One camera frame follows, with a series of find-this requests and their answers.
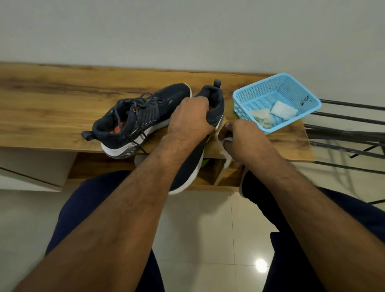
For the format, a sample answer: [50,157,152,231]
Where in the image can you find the used wipe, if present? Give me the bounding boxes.
[249,108,275,129]

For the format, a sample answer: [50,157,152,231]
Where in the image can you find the blue plastic basket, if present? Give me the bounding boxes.
[232,73,322,135]

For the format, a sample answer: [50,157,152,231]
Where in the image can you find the person's right forearm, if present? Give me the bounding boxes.
[243,162,385,292]

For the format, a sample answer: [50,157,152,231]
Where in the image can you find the person's left hand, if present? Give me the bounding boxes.
[162,96,217,148]

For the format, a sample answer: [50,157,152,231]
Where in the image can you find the black metal shoe rack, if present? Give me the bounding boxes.
[304,98,385,205]

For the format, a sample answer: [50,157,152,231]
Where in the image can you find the wooden table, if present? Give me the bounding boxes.
[0,62,316,192]

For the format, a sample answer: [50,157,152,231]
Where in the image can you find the person's right hand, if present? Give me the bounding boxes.
[217,119,285,174]

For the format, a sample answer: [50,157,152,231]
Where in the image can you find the white drawer unit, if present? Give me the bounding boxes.
[0,146,77,193]

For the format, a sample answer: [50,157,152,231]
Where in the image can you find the person's left forearm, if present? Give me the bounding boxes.
[12,135,211,292]

